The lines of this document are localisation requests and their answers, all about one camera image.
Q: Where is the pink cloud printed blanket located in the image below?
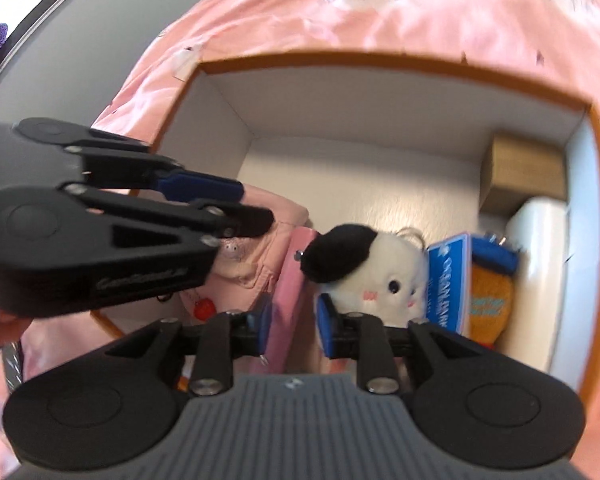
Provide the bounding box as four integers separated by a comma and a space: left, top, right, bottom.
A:
0, 0, 600, 466

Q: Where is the white fluffy plush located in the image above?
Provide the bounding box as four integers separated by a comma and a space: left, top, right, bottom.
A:
297, 223, 431, 333

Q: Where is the orange and blue plush keychain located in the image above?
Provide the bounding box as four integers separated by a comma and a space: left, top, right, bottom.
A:
467, 232, 521, 348

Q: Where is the blue printed card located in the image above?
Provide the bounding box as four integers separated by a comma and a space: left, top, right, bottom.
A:
426, 231, 473, 335

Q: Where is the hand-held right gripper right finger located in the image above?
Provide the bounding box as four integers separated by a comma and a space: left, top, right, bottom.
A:
315, 294, 486, 395

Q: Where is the orange cardboard box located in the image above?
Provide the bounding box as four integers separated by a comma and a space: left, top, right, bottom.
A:
90, 50, 600, 401

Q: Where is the white tube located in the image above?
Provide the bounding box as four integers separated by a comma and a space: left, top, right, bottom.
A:
495, 197, 571, 391

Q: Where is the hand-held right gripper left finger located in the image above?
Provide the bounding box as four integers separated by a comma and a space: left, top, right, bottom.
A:
105, 300, 273, 397

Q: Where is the small brown cardboard box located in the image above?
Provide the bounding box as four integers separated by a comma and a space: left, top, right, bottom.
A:
479, 132, 567, 216

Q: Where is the pink cloth pouch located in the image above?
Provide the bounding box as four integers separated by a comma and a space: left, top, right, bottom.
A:
180, 182, 311, 321

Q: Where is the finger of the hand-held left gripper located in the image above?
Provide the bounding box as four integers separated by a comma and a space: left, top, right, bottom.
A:
14, 118, 245, 202
62, 184, 275, 262

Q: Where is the pink wallet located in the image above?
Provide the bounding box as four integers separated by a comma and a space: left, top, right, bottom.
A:
265, 226, 326, 376

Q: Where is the person's left hand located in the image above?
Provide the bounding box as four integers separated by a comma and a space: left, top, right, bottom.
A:
0, 295, 33, 373

